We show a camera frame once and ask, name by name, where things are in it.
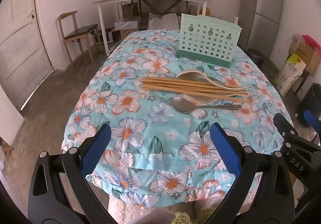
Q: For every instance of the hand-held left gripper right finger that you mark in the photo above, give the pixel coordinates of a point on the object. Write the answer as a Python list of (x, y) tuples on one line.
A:
[(225, 148)]

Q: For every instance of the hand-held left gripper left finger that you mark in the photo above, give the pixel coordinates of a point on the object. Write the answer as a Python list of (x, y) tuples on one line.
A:
[(97, 146)]

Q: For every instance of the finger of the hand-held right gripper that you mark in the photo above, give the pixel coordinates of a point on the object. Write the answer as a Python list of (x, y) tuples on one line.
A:
[(311, 117), (284, 125)]

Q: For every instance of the metal spoon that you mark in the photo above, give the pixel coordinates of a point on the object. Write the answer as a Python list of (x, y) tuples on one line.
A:
[(181, 105)]

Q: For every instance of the pile of wooden chopsticks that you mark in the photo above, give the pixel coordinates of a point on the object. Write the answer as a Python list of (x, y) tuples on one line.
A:
[(163, 86)]

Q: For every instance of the mint green utensil holder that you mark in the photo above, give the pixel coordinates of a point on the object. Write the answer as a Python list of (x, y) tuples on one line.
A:
[(208, 38)]

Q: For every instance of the black bin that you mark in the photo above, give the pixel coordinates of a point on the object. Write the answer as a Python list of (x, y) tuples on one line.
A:
[(311, 98)]

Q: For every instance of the yellow white rice bag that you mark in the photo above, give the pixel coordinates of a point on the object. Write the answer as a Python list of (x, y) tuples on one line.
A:
[(291, 73)]

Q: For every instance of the floral blue blanket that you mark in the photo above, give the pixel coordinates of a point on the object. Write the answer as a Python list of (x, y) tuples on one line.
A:
[(150, 126)]

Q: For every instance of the small grey trash can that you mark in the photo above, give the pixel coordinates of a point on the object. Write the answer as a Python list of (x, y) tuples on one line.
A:
[(255, 57)]

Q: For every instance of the red plastic bag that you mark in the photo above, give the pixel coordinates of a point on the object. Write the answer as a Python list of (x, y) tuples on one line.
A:
[(312, 41)]

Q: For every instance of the wooden chair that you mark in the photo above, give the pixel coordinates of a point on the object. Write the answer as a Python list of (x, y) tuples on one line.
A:
[(80, 31)]

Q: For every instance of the plastic wrapped cardboard box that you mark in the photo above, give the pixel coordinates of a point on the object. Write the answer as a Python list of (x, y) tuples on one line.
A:
[(126, 24)]

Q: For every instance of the grey refrigerator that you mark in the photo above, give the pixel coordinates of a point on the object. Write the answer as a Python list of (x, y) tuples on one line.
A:
[(263, 1)]

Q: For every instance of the white door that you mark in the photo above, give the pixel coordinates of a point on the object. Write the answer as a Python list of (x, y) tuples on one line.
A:
[(20, 38)]

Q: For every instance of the white sack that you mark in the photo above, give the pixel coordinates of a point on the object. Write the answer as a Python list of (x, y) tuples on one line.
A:
[(163, 22)]

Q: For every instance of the cardboard box under desk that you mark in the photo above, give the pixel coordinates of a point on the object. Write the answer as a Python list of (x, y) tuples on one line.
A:
[(129, 9)]

